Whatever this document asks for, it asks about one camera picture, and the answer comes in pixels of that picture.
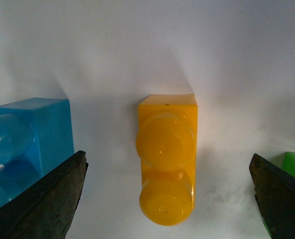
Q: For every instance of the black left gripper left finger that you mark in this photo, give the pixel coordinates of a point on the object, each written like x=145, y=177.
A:
x=47, y=208

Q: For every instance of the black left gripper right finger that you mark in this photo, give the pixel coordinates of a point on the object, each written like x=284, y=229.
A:
x=259, y=168

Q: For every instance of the green block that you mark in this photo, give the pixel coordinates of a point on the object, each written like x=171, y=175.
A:
x=294, y=169

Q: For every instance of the blue three-stud block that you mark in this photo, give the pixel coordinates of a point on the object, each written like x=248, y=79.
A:
x=35, y=137

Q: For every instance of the yellow two-stud block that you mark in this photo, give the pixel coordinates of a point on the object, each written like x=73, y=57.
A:
x=166, y=144

